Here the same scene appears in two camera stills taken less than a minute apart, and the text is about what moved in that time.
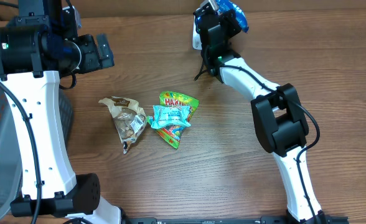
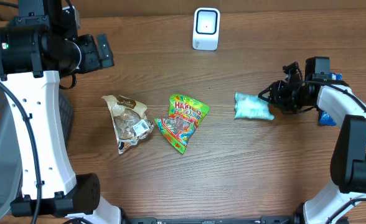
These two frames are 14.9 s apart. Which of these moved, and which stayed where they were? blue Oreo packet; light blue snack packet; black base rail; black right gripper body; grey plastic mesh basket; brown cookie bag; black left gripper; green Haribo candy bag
Moved: blue Oreo packet; brown cookie bag; black right gripper body; green Haribo candy bag; light blue snack packet
Stayed: black base rail; black left gripper; grey plastic mesh basket
